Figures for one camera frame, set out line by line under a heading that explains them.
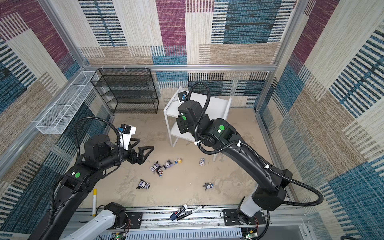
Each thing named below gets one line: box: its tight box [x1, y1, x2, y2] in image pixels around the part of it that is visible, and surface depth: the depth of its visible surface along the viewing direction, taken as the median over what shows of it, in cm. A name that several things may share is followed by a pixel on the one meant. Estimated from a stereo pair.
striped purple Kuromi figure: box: [150, 161, 163, 173], surface depth 90 cm
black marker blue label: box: [170, 204, 188, 221], surface depth 76 cm
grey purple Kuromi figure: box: [202, 182, 214, 191], surface depth 84 cm
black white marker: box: [176, 205, 204, 221], surface depth 77 cm
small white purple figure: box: [198, 157, 205, 166], surface depth 93 cm
